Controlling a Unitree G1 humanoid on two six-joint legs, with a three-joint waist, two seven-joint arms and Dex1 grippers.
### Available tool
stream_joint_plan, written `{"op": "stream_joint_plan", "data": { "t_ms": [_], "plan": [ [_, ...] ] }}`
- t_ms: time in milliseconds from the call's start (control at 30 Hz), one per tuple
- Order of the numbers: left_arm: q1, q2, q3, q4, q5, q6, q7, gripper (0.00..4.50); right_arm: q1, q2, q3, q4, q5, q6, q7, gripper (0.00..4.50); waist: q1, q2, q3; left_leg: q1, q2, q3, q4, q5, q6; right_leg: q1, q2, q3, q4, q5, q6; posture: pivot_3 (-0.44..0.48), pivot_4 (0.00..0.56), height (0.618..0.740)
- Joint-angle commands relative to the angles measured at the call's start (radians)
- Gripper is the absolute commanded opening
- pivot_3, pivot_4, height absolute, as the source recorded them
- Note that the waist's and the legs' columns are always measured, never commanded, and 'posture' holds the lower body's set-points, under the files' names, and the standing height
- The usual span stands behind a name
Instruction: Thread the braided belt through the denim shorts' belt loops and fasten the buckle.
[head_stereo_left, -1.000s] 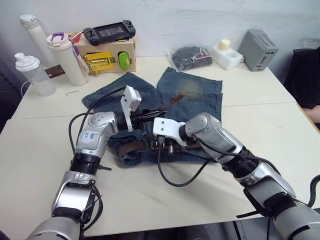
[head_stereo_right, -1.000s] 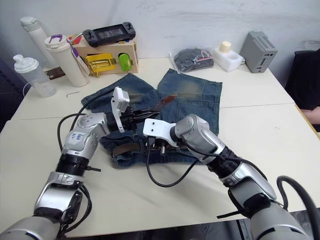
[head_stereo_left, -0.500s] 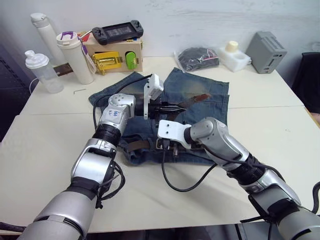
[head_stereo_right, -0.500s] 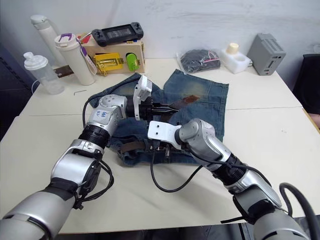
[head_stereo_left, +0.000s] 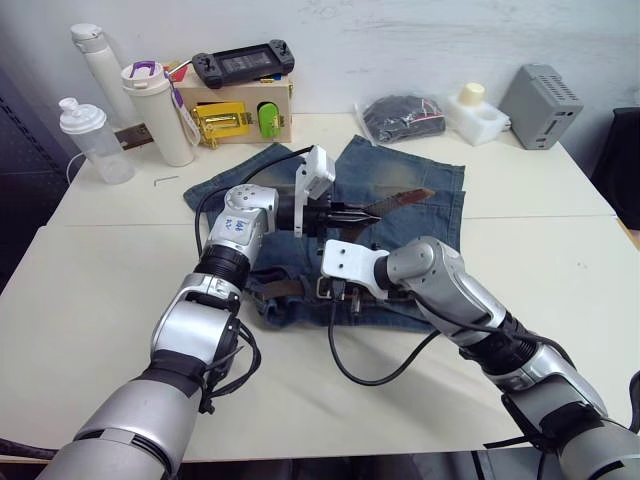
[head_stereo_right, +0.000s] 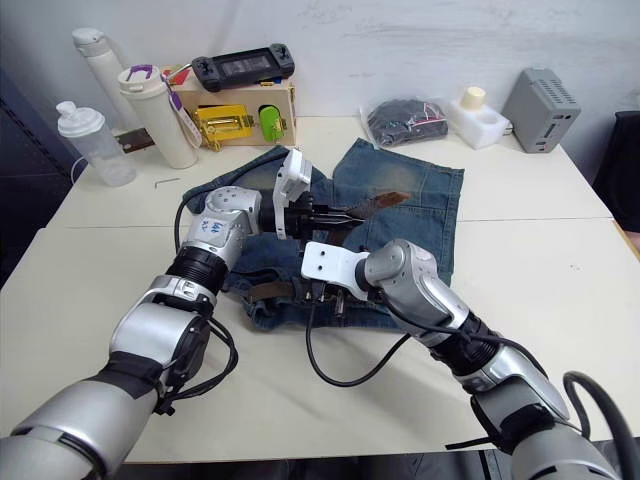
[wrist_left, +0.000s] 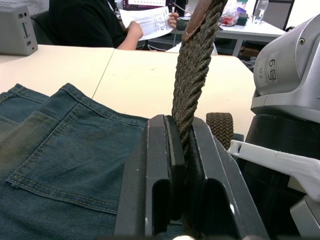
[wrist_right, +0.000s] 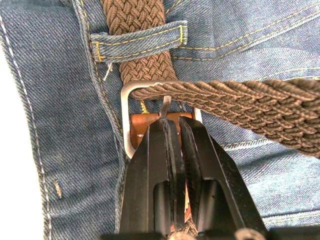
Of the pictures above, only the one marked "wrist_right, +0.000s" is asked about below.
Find brown braided belt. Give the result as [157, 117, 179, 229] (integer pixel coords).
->
[99, 0, 320, 237]

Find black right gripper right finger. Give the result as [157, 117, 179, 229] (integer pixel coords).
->
[178, 116, 269, 237]

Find blue denim shorts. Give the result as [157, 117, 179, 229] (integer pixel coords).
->
[0, 0, 320, 240]

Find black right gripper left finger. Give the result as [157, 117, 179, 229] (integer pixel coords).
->
[118, 117, 187, 237]

